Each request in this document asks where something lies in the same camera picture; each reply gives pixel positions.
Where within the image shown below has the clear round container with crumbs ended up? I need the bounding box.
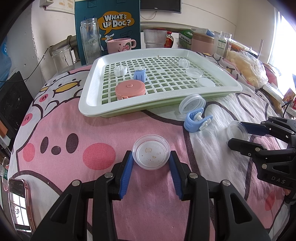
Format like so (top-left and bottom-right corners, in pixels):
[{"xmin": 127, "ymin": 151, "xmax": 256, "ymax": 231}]
[{"xmin": 132, "ymin": 135, "xmax": 171, "ymax": 171}]

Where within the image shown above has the clear round lid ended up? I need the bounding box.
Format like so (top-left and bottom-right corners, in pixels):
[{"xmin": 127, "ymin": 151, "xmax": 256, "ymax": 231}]
[{"xmin": 179, "ymin": 93, "xmax": 206, "ymax": 115}]

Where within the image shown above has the white round lid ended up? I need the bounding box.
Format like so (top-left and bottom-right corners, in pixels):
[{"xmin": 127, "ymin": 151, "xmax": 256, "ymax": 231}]
[{"xmin": 196, "ymin": 77, "xmax": 216, "ymax": 87}]

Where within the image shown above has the pink round tape measure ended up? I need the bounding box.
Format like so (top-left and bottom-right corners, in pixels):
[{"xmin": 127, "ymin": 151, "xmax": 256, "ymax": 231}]
[{"xmin": 115, "ymin": 79, "xmax": 145, "ymax": 100}]

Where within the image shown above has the blue clip with white flower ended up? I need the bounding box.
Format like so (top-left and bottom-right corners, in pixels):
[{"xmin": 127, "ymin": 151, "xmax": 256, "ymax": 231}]
[{"xmin": 133, "ymin": 67, "xmax": 146, "ymax": 83}]

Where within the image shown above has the small clear flower cup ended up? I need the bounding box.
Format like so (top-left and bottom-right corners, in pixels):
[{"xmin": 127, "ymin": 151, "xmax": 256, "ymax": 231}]
[{"xmin": 178, "ymin": 58, "xmax": 190, "ymax": 69}]

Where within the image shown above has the clear shallow round dish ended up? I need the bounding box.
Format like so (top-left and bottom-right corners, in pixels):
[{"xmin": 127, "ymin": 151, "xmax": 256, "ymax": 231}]
[{"xmin": 186, "ymin": 67, "xmax": 203, "ymax": 79}]

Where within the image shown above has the plastic bag of yellow snacks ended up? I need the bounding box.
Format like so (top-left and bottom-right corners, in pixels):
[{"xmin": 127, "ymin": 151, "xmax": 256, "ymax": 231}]
[{"xmin": 226, "ymin": 51, "xmax": 268, "ymax": 88}]

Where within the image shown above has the pink cartoon pig tablecloth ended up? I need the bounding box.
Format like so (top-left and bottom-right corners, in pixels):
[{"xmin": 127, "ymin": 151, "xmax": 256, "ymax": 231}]
[{"xmin": 9, "ymin": 67, "xmax": 293, "ymax": 240}]

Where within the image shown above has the white and green slotted tray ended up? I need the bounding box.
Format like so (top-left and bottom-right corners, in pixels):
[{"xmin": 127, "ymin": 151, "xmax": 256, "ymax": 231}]
[{"xmin": 78, "ymin": 48, "xmax": 243, "ymax": 118}]

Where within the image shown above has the clear labelled plastic jar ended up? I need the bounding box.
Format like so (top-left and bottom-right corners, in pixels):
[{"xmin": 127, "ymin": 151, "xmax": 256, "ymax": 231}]
[{"xmin": 214, "ymin": 31, "xmax": 232, "ymax": 58}]

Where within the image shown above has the pink lidded canister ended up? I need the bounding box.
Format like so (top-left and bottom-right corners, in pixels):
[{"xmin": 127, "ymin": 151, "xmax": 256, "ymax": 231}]
[{"xmin": 191, "ymin": 33, "xmax": 214, "ymax": 55}]

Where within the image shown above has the smartphone in pink case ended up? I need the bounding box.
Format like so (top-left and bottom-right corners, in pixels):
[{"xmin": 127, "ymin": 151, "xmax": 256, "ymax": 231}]
[{"xmin": 9, "ymin": 178, "xmax": 36, "ymax": 234}]

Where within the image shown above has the green and white box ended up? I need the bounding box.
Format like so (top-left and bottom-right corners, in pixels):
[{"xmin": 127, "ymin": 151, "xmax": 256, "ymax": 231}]
[{"xmin": 178, "ymin": 29, "xmax": 193, "ymax": 50}]

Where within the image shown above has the pink pig mug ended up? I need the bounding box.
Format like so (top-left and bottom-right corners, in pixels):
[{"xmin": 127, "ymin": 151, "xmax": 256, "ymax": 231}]
[{"xmin": 107, "ymin": 38, "xmax": 137, "ymax": 54}]

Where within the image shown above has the ribbed clear glass cup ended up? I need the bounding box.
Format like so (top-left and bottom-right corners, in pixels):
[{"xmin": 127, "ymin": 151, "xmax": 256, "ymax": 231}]
[{"xmin": 144, "ymin": 29, "xmax": 167, "ymax": 48}]

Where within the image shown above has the short clear glass jar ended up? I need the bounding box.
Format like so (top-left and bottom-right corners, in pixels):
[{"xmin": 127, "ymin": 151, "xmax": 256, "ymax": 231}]
[{"xmin": 52, "ymin": 45, "xmax": 74, "ymax": 74}]

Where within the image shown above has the black speaker box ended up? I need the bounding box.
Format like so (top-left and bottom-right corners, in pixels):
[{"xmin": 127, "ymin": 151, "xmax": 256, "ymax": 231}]
[{"xmin": 0, "ymin": 71, "xmax": 33, "ymax": 139}]

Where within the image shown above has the tall clear glass bottle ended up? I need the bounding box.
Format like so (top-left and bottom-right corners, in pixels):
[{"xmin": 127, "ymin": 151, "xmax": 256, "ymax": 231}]
[{"xmin": 80, "ymin": 18, "xmax": 101, "ymax": 65}]

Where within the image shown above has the teal what's up doc bag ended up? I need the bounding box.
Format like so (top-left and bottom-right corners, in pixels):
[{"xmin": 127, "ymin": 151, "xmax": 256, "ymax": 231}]
[{"xmin": 74, "ymin": 0, "xmax": 141, "ymax": 65}]

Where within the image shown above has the blue water jug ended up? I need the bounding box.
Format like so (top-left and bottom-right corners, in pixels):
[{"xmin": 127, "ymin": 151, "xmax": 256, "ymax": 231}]
[{"xmin": 0, "ymin": 37, "xmax": 11, "ymax": 81}]

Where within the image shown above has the black wall monitor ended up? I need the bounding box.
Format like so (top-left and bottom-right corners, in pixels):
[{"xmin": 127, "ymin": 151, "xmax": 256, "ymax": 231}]
[{"xmin": 140, "ymin": 0, "xmax": 182, "ymax": 13}]

